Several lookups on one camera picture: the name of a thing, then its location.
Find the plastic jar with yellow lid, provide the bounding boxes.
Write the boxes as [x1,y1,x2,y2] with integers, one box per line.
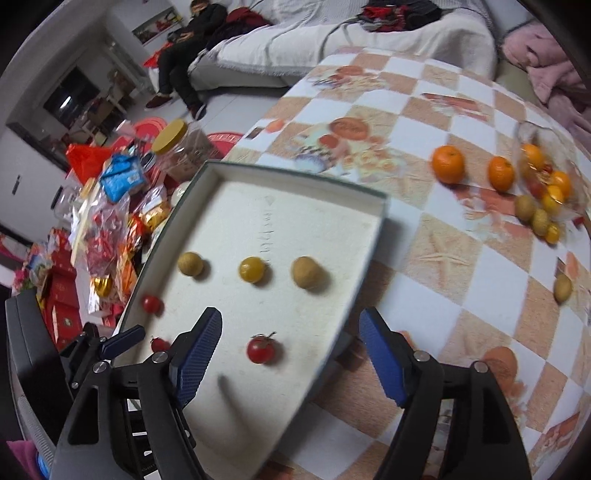
[151,119,223,183]

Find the longan beside bowl right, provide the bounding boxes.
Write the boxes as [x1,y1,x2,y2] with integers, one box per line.
[531,208,551,238]

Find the red cherry tomato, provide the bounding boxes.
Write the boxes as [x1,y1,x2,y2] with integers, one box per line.
[150,337,170,353]
[141,295,163,315]

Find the seated person in black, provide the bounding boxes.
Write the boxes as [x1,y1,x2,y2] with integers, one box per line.
[145,1,228,120]

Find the yellow cherry tomato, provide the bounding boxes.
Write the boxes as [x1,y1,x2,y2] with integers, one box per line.
[238,256,266,284]
[544,223,561,246]

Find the lone longan on table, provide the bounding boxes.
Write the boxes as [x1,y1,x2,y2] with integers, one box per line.
[553,273,573,304]

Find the brown longan fruit right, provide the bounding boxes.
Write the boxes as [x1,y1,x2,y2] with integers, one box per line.
[291,256,324,290]

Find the white covered sofa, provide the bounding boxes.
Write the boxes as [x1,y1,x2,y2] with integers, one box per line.
[188,1,497,91]

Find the red tomato with stem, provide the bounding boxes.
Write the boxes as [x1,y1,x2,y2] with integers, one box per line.
[246,332,276,365]

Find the smaller orange mandarin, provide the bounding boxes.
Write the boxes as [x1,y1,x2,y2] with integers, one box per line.
[487,156,515,193]

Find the white tray with green rim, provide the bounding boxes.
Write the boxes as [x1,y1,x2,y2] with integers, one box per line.
[119,162,387,479]

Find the longan beside bowl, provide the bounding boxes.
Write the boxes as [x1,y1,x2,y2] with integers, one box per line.
[531,208,551,238]
[514,195,537,224]

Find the brown longan fruit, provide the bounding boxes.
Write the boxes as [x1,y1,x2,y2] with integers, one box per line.
[177,251,204,277]
[291,256,324,290]

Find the yellow cherry tomato by bowl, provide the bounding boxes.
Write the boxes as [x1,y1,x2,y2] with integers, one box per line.
[544,223,561,246]

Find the dark clothes pile on sofa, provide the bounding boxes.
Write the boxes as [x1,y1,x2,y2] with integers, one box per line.
[356,0,443,33]

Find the pink blanket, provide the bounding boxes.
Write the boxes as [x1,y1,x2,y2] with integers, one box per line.
[502,21,590,151]

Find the brown longan fruit left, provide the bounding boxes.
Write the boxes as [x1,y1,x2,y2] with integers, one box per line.
[177,251,204,277]

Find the clear glass fruit bowl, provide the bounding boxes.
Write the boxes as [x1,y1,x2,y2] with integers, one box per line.
[511,121,588,227]

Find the longan beside bowl left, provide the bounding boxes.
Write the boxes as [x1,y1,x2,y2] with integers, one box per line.
[514,195,537,224]

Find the large orange mandarin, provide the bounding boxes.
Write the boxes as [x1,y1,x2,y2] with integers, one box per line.
[431,145,466,185]

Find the blue snack packet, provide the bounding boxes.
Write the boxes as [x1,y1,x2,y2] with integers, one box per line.
[99,153,146,203]

